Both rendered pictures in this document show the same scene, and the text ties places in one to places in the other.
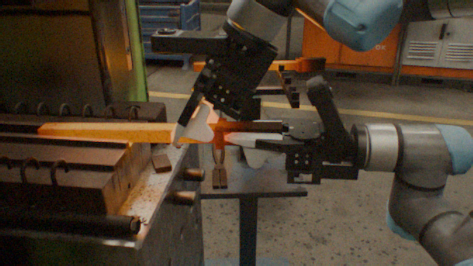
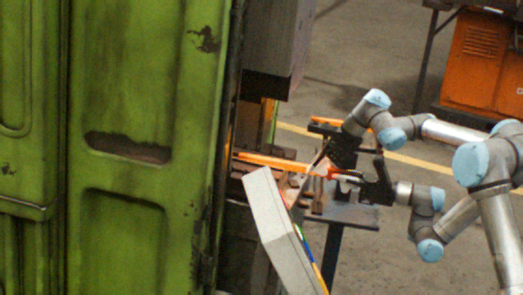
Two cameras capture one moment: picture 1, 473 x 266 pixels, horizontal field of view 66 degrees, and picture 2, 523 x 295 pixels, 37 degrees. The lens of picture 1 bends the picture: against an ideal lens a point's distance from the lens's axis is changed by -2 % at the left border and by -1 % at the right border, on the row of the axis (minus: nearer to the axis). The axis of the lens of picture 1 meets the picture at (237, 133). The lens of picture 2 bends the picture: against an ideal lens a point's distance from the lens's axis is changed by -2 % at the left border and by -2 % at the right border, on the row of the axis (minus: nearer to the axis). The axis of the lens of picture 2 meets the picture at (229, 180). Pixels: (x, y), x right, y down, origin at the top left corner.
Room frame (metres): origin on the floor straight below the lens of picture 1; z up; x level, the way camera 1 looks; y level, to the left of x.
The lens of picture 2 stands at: (-1.81, 0.04, 2.14)
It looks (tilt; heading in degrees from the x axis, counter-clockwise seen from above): 27 degrees down; 8
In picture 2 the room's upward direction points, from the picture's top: 7 degrees clockwise
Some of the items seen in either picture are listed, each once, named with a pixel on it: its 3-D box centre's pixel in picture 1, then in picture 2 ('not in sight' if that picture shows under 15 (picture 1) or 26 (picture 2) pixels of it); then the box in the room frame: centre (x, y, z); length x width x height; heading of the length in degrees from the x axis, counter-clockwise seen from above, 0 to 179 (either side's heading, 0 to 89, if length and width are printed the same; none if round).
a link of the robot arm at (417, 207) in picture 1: (419, 208); (421, 227); (0.47, -0.30, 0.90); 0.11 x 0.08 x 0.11; 10
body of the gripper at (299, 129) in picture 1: (322, 149); (377, 189); (0.51, -0.13, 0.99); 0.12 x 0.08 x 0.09; 84
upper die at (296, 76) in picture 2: not in sight; (233, 64); (0.54, 0.39, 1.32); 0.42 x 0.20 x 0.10; 83
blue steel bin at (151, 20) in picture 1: (148, 29); not in sight; (4.60, 1.09, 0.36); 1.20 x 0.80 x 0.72; 82
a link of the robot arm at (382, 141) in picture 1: (374, 146); (402, 191); (0.50, -0.21, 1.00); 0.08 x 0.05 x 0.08; 174
